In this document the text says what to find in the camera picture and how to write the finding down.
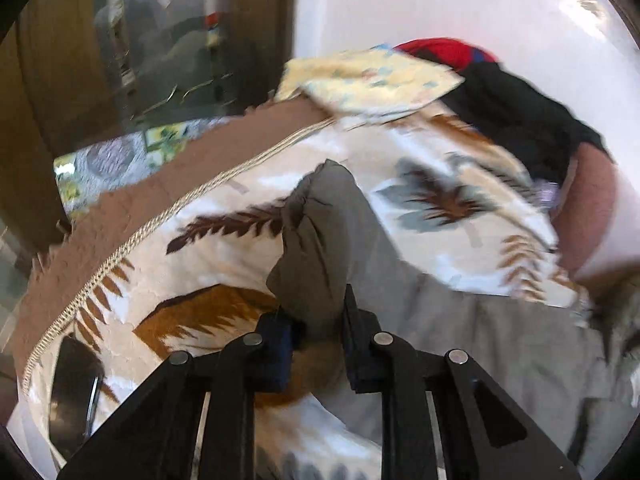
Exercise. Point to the red garment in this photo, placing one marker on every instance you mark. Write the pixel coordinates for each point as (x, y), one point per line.
(454, 53)

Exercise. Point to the black phone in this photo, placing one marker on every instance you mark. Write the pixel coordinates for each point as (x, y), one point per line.
(77, 380)

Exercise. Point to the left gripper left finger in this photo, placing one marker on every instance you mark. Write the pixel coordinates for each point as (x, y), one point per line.
(194, 416)

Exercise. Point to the cream leaf-pattern fleece blanket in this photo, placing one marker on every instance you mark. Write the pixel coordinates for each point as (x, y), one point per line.
(194, 278)

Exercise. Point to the pink quilted bolster pillow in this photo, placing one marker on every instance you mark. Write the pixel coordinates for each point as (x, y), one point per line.
(589, 197)

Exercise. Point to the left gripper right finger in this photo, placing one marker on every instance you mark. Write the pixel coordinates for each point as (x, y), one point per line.
(443, 413)

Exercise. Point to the olive quilted hooded jacket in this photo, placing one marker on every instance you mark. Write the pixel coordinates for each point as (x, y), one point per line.
(574, 370)

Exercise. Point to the purple patterned item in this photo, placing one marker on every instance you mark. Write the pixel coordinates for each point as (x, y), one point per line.
(547, 194)

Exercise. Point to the yellow patterned cloth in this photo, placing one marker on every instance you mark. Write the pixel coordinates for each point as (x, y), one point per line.
(375, 85)

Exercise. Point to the brown woven bed cover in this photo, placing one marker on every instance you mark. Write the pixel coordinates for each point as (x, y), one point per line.
(61, 270)

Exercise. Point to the black garment pile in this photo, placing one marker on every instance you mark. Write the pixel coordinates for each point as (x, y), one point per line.
(540, 132)

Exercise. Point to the wooden stained-glass door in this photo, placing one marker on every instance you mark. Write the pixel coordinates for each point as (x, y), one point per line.
(78, 72)

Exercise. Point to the colourful floor mat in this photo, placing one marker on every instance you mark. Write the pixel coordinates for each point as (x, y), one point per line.
(83, 176)

